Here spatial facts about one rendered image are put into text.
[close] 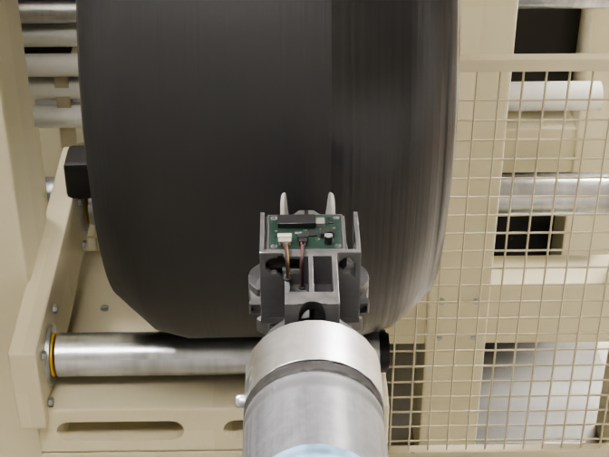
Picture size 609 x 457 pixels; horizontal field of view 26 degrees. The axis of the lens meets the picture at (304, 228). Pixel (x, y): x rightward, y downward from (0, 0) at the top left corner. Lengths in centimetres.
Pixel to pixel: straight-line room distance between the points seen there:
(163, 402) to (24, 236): 22
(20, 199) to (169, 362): 22
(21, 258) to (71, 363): 12
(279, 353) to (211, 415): 52
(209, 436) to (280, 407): 58
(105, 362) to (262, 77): 43
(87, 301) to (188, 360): 29
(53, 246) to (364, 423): 71
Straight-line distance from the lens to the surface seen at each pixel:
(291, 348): 84
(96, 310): 159
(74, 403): 137
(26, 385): 133
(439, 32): 106
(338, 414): 79
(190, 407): 135
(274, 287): 92
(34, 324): 134
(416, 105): 104
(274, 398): 81
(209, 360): 134
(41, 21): 168
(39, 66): 171
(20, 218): 136
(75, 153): 152
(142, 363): 134
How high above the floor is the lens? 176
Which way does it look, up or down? 34 degrees down
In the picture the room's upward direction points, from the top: straight up
